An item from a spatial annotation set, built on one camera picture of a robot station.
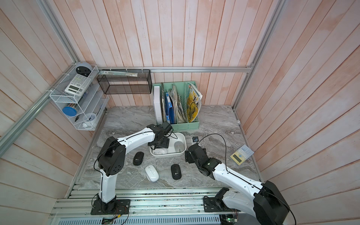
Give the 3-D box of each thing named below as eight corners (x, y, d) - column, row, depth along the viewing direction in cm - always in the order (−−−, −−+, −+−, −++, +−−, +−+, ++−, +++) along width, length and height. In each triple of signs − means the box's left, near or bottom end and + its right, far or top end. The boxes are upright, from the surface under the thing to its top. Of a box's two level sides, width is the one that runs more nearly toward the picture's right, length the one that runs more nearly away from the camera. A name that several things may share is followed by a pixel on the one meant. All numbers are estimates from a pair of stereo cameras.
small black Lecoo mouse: (133, 165, 90) (132, 163, 88) (136, 153, 96) (135, 151, 94) (142, 165, 90) (141, 163, 88) (143, 153, 96) (143, 151, 94)
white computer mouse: (150, 184, 83) (149, 183, 81) (143, 169, 89) (142, 168, 86) (160, 178, 85) (160, 177, 83) (153, 164, 91) (152, 162, 89)
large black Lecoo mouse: (172, 180, 84) (172, 179, 82) (170, 166, 90) (170, 164, 88) (182, 178, 85) (182, 177, 83) (179, 164, 91) (179, 162, 88)
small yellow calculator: (238, 166, 90) (240, 165, 88) (229, 156, 94) (230, 155, 92) (253, 154, 95) (254, 152, 94) (244, 145, 100) (245, 144, 98)
